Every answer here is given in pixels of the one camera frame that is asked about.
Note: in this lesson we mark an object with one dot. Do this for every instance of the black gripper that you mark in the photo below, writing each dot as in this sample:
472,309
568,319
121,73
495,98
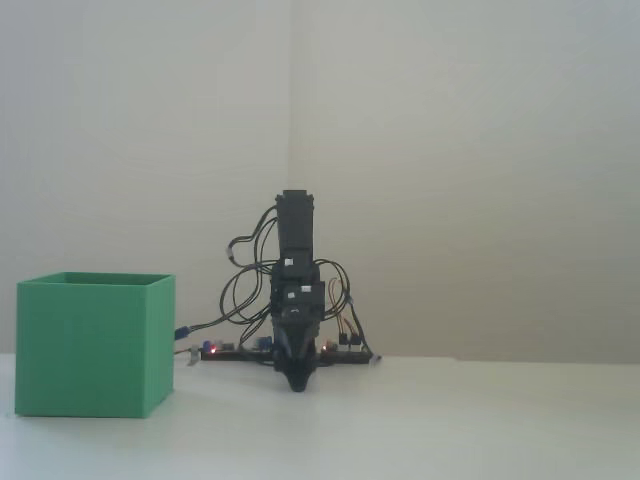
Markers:
300,307

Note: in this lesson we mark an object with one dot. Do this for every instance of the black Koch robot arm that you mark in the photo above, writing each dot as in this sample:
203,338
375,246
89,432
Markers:
296,225

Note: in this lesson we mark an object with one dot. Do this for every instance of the green open bin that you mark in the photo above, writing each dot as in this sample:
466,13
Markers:
85,350

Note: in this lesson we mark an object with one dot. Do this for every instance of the small circuit board red LED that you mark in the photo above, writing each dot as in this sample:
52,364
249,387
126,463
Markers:
327,346
220,346

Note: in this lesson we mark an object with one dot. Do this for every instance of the blue converter module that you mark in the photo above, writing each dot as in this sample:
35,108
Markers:
264,343

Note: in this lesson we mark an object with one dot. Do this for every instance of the grey metal clamp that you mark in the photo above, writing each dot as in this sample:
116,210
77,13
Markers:
193,356
375,358

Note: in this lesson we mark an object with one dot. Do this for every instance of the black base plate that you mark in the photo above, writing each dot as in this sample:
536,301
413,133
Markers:
345,357

